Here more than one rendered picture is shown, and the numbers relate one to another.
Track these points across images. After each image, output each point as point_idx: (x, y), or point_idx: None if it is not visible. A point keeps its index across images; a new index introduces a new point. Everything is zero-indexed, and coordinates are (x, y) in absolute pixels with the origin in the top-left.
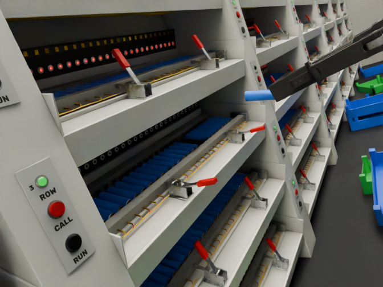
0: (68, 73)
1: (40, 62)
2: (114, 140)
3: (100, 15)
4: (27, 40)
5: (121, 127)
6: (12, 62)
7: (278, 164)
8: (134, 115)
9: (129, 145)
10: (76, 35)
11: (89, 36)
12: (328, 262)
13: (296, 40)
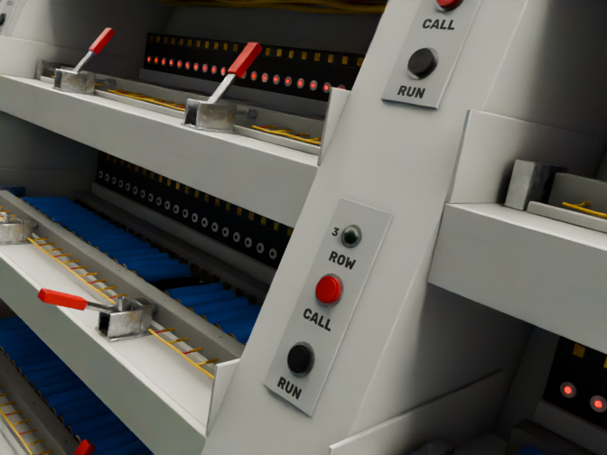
0: (195, 78)
1: (182, 55)
2: (14, 108)
3: (245, 2)
4: (221, 35)
5: (20, 98)
6: (17, 10)
7: None
8: (31, 96)
9: (175, 215)
10: (275, 40)
11: (289, 46)
12: None
13: None
